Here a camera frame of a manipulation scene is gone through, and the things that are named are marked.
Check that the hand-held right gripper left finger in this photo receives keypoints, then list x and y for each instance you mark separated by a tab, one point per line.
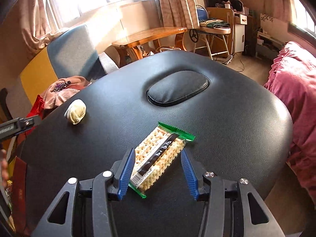
126	175

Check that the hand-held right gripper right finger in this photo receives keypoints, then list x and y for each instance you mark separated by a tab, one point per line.
190	175

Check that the green-edged cracker packet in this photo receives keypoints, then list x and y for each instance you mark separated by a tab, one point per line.
158	153

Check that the gold lined red box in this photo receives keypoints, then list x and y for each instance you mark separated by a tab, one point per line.
19	190

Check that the person's left hand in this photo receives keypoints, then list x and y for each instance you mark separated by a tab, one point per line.
3	167

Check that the red cloth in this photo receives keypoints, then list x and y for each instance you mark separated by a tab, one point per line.
37	106

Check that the rolled beige sock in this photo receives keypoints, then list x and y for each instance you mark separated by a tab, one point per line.
76	112

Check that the black oval cushion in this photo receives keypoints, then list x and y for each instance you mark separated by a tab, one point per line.
177	87

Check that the blue yellow grey armchair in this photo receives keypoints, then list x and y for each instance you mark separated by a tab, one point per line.
71	54

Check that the pink floral curtain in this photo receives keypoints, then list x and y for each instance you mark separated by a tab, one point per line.
37	17
279	5
177	2

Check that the beige tote bag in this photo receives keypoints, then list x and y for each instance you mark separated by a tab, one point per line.
149	53

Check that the pink blanket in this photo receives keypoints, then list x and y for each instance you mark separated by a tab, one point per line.
296	91

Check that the wooden side table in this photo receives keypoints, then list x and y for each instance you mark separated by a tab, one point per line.
148	35

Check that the white folding chair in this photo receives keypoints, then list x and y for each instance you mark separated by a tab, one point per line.
214	31

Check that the white cabinet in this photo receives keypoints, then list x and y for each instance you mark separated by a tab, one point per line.
238	37

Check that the grey low shelf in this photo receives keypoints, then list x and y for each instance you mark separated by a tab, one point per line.
269	43

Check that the green and white cloth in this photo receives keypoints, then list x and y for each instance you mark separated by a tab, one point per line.
213	22

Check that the wooden board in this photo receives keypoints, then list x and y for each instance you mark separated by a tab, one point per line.
219	12

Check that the white floral panel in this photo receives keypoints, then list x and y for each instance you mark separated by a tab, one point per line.
276	26

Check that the small window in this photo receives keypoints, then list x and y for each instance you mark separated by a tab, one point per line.
303	14

